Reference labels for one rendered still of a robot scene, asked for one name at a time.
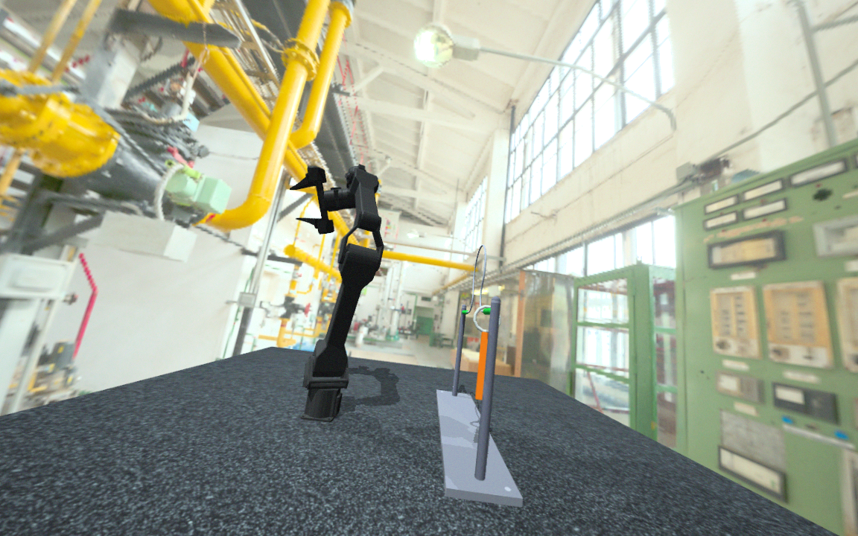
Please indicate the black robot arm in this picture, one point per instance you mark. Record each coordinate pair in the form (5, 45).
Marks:
(357, 266)

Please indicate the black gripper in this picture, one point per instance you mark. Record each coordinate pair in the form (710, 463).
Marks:
(328, 200)

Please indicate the orange handle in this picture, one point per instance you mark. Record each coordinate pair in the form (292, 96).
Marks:
(483, 350)

